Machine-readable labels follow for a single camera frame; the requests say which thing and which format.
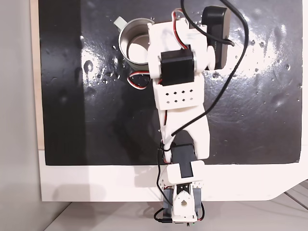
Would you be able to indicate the beige wooden board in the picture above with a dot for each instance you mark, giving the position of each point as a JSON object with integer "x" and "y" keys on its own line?
{"x": 34, "y": 72}

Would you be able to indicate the black oval camera box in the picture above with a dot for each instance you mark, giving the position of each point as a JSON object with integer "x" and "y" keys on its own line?
{"x": 216, "y": 29}

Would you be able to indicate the black rubber mat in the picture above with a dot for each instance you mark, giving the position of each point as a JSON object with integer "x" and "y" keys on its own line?
{"x": 96, "y": 115}

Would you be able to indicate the grey base clamp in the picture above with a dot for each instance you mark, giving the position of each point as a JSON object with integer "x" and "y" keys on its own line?
{"x": 168, "y": 199}
{"x": 197, "y": 199}

